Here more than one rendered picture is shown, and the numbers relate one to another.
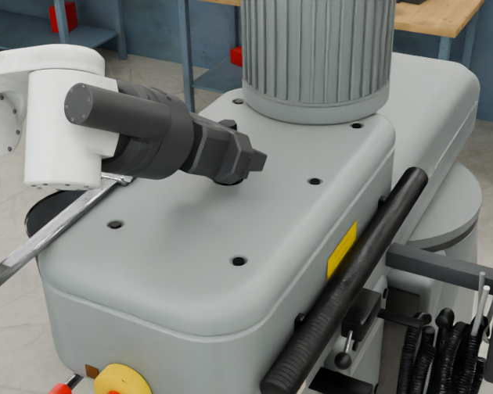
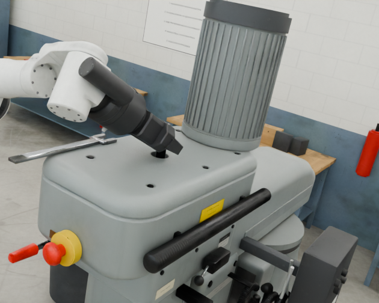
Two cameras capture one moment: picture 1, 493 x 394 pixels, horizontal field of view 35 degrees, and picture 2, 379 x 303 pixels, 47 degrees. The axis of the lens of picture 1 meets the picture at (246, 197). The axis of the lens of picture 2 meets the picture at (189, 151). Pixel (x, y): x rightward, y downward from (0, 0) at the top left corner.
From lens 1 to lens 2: 18 cm
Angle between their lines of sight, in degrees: 13
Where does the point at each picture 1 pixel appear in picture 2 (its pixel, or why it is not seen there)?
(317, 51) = (224, 106)
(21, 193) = not seen: hidden behind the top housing
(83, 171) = (79, 104)
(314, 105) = (216, 136)
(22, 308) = (34, 266)
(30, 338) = (33, 284)
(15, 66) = (61, 48)
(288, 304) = (172, 219)
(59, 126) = (74, 79)
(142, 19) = not seen: hidden behind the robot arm
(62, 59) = (86, 48)
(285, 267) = (175, 196)
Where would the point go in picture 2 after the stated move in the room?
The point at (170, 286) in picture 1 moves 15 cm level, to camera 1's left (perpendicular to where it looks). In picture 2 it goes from (108, 186) to (20, 166)
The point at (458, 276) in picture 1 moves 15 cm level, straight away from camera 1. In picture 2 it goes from (278, 261) to (290, 237)
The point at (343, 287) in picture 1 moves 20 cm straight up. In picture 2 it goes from (207, 226) to (230, 127)
